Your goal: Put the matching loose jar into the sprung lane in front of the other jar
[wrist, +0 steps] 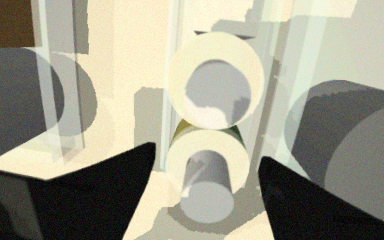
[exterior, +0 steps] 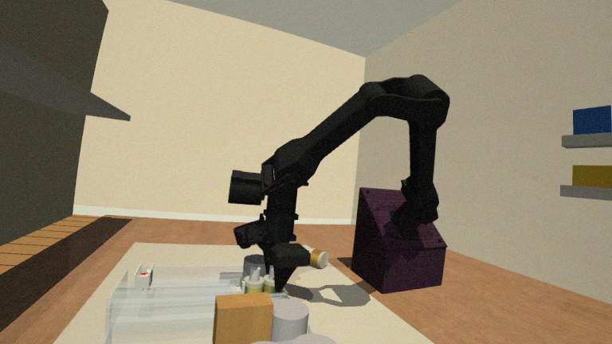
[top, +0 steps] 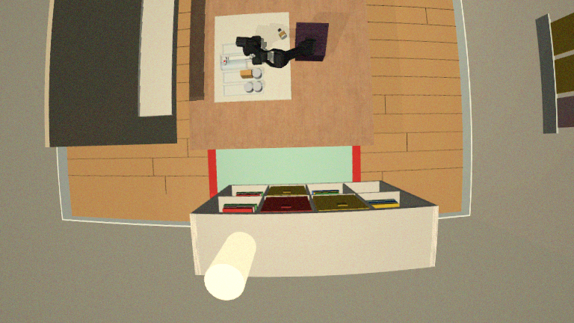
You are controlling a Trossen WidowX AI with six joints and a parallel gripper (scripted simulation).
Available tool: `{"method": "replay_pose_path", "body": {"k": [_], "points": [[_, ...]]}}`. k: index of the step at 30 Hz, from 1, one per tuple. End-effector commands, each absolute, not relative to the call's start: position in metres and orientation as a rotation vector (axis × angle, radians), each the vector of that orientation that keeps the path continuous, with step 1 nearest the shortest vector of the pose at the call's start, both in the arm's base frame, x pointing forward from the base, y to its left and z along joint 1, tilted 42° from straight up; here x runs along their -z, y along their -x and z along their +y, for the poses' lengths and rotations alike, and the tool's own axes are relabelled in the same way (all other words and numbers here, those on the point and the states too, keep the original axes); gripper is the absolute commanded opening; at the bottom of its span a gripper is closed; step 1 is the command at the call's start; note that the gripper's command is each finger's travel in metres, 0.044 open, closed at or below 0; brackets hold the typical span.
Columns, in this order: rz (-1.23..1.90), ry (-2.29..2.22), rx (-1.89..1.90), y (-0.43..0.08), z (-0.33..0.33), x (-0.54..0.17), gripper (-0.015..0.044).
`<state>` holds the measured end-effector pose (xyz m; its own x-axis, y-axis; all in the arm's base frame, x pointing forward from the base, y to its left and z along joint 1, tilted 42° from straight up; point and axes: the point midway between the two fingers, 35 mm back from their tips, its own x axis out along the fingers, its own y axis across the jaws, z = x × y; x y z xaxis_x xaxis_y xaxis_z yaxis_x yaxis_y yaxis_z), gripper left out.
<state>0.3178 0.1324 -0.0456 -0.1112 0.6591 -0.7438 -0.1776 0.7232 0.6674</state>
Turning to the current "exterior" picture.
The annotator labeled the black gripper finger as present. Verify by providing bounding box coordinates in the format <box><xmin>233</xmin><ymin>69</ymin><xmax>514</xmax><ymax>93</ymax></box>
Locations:
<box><xmin>267</xmin><ymin>257</ymin><xmax>296</xmax><ymax>292</ymax></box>
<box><xmin>257</xmin><ymin>242</ymin><xmax>272</xmax><ymax>275</ymax></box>

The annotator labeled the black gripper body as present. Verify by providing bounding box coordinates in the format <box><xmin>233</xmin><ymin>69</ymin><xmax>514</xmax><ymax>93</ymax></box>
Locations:
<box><xmin>261</xmin><ymin>206</ymin><xmax>311</xmax><ymax>268</ymax></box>

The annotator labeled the orange-brown box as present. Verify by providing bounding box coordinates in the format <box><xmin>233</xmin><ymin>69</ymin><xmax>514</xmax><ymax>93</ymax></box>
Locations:
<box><xmin>212</xmin><ymin>292</ymin><xmax>274</xmax><ymax>344</ymax></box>

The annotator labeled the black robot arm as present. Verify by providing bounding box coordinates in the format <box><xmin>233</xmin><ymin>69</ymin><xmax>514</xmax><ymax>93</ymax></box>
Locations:
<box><xmin>228</xmin><ymin>74</ymin><xmax>450</xmax><ymax>249</ymax></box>

